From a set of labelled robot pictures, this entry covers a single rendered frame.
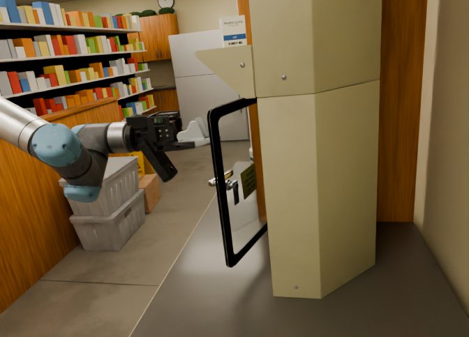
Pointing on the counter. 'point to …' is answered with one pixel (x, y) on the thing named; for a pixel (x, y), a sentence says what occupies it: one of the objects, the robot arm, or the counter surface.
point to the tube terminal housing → (318, 130)
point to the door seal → (225, 181)
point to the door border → (220, 180)
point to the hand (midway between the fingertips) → (213, 141)
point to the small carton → (233, 31)
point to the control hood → (232, 67)
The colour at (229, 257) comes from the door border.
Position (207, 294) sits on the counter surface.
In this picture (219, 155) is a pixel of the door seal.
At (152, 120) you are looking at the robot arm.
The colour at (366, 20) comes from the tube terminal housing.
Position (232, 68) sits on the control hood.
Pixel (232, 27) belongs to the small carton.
